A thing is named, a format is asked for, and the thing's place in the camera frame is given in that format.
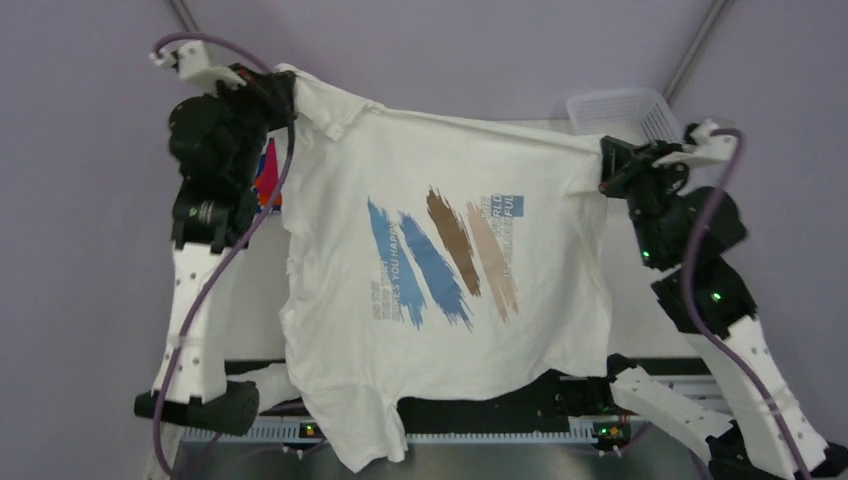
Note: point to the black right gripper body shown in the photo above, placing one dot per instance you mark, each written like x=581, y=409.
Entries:
x=647, y=190

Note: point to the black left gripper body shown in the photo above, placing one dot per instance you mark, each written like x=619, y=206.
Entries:
x=252, y=110

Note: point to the white printed t-shirt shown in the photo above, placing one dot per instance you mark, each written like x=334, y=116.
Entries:
x=433, y=257

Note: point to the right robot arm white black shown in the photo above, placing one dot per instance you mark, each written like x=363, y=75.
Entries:
x=685, y=221

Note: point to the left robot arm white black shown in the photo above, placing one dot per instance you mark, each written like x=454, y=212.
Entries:
x=210, y=234

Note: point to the folded blue patterned t-shirt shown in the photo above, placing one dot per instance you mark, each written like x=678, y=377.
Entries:
x=258, y=179

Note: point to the folded pink t-shirt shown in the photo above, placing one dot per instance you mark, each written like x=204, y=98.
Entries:
x=271, y=171

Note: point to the white plastic basket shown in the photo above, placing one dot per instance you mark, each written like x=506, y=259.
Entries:
x=636, y=115

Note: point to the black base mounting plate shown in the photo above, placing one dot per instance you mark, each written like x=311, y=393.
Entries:
x=548, y=403

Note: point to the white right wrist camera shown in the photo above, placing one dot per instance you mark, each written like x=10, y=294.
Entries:
x=704, y=144

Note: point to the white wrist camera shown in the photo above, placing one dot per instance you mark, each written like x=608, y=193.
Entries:
x=704, y=144
x=194, y=66

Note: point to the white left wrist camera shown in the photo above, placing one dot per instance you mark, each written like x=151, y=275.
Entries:
x=194, y=66

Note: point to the grey slotted cable duct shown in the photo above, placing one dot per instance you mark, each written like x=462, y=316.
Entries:
x=267, y=431

